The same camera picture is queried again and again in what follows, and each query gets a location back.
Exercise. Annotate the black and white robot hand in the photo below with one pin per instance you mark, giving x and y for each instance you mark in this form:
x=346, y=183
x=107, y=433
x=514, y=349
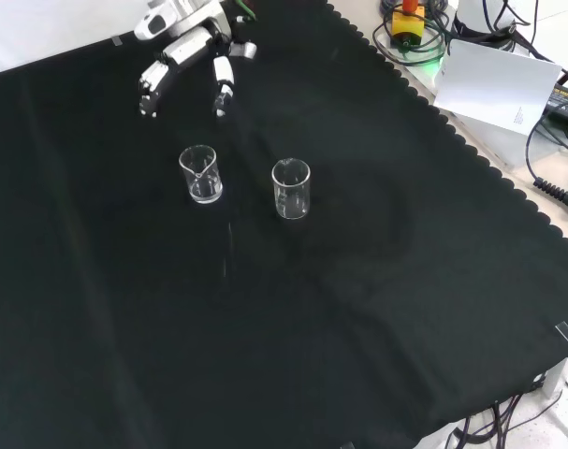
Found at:
x=190, y=47

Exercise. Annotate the clear glass beaker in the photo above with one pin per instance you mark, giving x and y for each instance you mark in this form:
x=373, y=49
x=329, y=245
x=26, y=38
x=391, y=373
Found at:
x=204, y=196
x=290, y=213

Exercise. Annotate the grey tape strip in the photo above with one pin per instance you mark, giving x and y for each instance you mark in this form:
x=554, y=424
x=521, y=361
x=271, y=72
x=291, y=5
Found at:
x=117, y=41

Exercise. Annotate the glass rod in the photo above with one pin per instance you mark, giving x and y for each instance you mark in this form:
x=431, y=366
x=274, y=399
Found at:
x=230, y=230

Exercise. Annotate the yellow stop button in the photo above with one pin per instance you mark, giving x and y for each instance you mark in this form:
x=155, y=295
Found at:
x=407, y=25

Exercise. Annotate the black cloth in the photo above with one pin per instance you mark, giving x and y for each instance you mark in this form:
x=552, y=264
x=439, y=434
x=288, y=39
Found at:
x=124, y=290

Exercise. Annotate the pale board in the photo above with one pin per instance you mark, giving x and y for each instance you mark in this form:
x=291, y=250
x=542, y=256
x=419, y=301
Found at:
x=489, y=84

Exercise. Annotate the black power adapter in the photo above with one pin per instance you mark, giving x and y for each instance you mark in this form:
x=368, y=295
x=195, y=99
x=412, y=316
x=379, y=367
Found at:
x=566, y=100

